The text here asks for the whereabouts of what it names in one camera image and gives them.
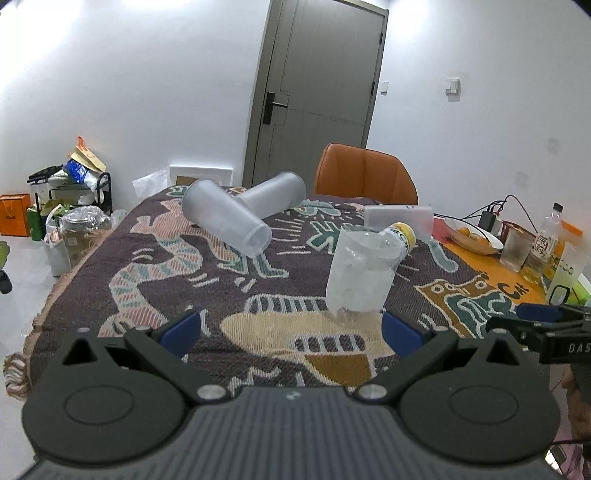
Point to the orange table mat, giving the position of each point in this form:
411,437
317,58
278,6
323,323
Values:
489,272

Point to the large frosted plastic cup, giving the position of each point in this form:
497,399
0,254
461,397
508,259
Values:
221,214

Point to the frosted cup with green drink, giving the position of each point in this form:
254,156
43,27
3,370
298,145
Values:
569,272

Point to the orange chair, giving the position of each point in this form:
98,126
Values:
364,173

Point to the person's right hand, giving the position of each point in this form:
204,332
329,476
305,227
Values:
577,415

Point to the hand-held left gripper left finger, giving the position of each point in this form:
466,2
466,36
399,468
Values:
182,331

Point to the slim frosted plastic cup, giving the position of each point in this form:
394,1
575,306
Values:
272,193

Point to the white tissue box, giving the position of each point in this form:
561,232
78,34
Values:
399,217

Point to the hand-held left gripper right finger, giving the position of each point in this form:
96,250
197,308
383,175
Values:
399,334

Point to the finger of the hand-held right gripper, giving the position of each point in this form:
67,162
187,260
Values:
538,312
515,333

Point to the ribbed drinking glass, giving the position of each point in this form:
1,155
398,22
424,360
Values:
516,251

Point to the black power adapter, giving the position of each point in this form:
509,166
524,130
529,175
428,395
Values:
490,220

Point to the crumpled white plastic bag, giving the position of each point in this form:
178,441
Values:
150,183

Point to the grey door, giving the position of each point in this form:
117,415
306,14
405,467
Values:
318,69

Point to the yellow lid bottle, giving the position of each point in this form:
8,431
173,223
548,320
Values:
403,234

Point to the clear plastic jar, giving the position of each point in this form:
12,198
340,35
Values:
85,235

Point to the white fruit bowl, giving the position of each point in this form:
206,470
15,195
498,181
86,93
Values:
475,243

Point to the blue snack packet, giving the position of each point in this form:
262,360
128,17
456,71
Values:
77,170

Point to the black storage rack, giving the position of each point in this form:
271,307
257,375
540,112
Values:
102,191

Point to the red basket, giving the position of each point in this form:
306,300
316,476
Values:
513,227

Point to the orange gift bag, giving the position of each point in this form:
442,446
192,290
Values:
14,216

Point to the patterned woven blanket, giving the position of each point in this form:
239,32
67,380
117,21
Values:
138,295

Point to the clear bottle with black cap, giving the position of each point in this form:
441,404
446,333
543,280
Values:
545,244

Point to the clear plastic cup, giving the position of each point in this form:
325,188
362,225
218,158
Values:
362,272

